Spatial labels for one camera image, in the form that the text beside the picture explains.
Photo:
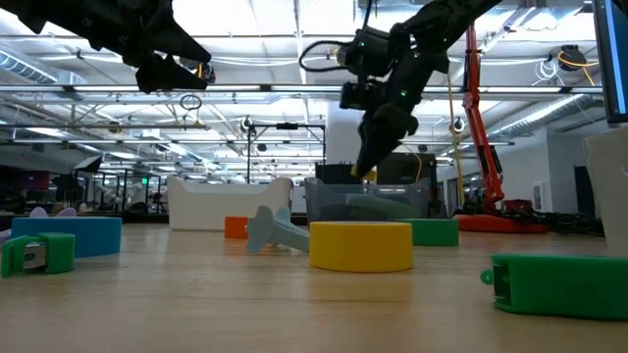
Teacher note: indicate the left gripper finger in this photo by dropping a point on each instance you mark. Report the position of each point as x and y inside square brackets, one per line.
[184, 46]
[167, 76]

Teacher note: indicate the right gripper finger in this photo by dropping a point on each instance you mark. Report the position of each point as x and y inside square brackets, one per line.
[387, 130]

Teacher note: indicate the mint green stapler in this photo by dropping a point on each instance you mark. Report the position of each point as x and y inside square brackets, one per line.
[387, 206]

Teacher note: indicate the green tape roll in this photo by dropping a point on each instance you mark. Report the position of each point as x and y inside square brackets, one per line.
[436, 233]

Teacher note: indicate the yellow tape roll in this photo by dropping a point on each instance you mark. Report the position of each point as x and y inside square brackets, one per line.
[360, 247]

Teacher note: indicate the light blue staple remover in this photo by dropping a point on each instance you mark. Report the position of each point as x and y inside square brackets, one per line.
[275, 233]

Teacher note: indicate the small orange block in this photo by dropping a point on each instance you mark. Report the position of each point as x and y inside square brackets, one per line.
[235, 228]

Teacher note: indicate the blue tape roll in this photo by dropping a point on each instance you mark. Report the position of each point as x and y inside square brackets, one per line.
[88, 235]

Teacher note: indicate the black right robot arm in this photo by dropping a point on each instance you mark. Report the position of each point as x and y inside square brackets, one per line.
[441, 19]

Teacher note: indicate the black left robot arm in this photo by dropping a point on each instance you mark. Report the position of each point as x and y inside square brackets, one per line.
[39, 12]

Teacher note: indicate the white pillar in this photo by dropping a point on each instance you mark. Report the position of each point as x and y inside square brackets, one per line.
[343, 137]

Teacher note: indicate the black screen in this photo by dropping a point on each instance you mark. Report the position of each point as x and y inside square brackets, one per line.
[412, 169]

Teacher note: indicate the black box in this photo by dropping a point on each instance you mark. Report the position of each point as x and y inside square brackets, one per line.
[333, 174]

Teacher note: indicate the grey translucent bin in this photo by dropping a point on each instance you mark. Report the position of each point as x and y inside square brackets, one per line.
[324, 193]

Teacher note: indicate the white plastic bin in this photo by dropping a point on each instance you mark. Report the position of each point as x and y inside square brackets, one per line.
[221, 206]

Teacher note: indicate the dark red box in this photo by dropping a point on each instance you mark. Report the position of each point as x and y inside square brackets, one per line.
[517, 206]

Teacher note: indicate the black computer monitor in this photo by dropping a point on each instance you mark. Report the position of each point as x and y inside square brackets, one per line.
[613, 59]

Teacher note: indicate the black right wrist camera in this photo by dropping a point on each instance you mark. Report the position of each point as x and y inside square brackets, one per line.
[363, 95]

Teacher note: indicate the black frame stand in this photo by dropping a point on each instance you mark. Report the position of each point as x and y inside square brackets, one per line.
[287, 126]

